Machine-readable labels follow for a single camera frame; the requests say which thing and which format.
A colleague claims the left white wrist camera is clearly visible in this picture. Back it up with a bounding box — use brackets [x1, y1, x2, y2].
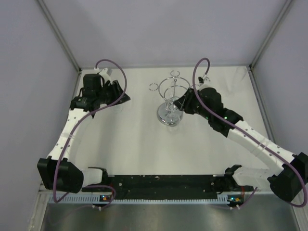
[94, 68, 112, 82]

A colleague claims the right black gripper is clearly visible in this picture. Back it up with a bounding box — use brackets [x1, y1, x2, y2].
[174, 88, 212, 121]

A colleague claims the chrome wine glass rack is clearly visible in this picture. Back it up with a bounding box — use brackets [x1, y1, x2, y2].
[149, 70, 191, 127]

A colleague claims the aluminium frame post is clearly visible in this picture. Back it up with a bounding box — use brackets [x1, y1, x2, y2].
[249, 0, 295, 69]
[35, 0, 81, 73]

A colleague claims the aluminium frame post right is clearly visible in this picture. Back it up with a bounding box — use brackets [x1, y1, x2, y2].
[249, 0, 295, 69]

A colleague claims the aluminium frame post left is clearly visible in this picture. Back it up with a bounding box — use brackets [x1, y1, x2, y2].
[35, 0, 81, 73]

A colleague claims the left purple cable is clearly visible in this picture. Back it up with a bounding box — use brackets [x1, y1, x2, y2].
[52, 59, 128, 203]

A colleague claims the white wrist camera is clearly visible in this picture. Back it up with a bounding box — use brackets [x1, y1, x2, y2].
[198, 75, 212, 89]
[94, 68, 112, 82]

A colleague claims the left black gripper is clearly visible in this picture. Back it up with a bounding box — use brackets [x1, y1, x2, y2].
[96, 80, 130, 106]

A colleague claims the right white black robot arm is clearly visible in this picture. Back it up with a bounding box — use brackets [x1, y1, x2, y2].
[174, 87, 308, 205]

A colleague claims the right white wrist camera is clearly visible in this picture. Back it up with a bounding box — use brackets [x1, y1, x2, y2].
[198, 75, 212, 89]

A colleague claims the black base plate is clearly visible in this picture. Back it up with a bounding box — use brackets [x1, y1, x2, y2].
[81, 173, 256, 200]

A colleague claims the grey slotted cable duct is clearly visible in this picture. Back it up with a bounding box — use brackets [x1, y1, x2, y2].
[60, 194, 244, 206]

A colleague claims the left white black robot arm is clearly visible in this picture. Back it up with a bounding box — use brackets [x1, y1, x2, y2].
[37, 71, 130, 193]

